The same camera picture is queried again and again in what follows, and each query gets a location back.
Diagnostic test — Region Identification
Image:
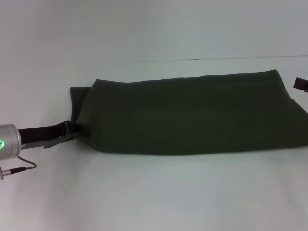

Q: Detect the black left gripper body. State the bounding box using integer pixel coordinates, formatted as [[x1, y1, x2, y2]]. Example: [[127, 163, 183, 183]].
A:
[[18, 122, 65, 146]]

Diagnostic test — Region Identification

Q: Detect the dark green shirt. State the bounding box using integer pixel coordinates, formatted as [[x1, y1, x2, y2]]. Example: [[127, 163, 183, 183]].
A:
[[69, 69, 308, 154]]

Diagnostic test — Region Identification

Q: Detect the dark left gripper cable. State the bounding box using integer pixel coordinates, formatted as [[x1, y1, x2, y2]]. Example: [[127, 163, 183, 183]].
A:
[[3, 156, 37, 174]]

